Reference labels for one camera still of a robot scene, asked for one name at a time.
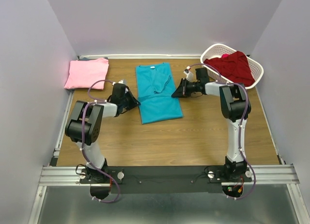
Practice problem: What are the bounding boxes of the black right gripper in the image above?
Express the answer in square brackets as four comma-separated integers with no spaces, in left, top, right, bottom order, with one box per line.
[171,78,200,98]

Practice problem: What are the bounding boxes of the teal t-shirt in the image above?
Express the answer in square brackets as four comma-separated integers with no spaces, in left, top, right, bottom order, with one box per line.
[136,62,183,124]

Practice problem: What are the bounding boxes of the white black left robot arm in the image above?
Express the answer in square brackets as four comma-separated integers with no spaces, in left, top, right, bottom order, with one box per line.
[65,80,140,183]

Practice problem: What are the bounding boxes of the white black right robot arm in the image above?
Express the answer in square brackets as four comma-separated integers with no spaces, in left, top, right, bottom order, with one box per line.
[171,66,251,181]

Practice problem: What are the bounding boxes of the white plastic laundry basket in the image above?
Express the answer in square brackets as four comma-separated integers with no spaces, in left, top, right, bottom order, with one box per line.
[200,44,264,90]

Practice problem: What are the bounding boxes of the folded pink t-shirt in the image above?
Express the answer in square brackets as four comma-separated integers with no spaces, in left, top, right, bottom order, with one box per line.
[64,58,109,90]

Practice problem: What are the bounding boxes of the dark red t-shirt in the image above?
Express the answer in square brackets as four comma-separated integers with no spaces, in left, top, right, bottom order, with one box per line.
[204,51,255,87]

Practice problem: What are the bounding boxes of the dark folded t-shirt underneath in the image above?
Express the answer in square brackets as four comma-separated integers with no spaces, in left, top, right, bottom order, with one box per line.
[78,57,109,62]

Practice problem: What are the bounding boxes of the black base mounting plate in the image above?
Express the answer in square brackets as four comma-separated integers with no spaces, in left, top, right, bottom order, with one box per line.
[76,165,252,194]

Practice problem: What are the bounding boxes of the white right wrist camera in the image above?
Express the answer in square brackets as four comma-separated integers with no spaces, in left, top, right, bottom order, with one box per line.
[184,66,193,81]

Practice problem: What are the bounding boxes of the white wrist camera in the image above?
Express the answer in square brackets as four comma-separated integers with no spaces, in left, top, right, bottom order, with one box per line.
[118,79,127,85]
[184,66,193,81]

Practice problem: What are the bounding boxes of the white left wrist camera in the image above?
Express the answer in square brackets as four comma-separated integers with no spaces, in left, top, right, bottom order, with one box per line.
[118,79,127,85]

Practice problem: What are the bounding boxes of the aluminium table frame rail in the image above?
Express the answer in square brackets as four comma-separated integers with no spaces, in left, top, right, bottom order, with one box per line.
[39,164,300,186]

